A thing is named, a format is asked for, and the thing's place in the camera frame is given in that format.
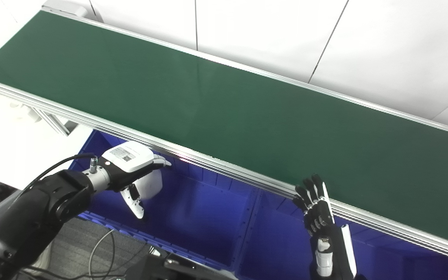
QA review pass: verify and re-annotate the grey conveyor end housing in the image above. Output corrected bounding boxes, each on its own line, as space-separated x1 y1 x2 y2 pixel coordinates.
40 0 93 18

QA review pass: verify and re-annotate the aluminium conveyor leg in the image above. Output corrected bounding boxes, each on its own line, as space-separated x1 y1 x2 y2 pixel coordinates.
33 108 79 137

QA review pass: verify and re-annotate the grey floor cable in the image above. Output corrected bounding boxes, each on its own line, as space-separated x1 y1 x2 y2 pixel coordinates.
87 228 117 279

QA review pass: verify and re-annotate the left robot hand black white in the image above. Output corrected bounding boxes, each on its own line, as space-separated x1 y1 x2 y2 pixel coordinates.
98 141 172 219

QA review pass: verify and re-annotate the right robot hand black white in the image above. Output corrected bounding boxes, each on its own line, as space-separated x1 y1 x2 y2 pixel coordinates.
292 173 359 280

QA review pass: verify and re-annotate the blue plastic bin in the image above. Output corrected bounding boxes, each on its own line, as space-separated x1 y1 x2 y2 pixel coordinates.
68 129 263 271
233 188 448 280

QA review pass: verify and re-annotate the green conveyor belt aluminium frame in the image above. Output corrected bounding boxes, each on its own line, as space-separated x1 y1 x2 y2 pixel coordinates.
0 10 448 266

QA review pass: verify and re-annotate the black robot body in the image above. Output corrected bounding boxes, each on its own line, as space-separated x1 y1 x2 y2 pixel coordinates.
124 252 237 280

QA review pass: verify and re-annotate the white round plastic part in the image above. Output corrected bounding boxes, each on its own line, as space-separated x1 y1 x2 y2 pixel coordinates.
136 169 163 201

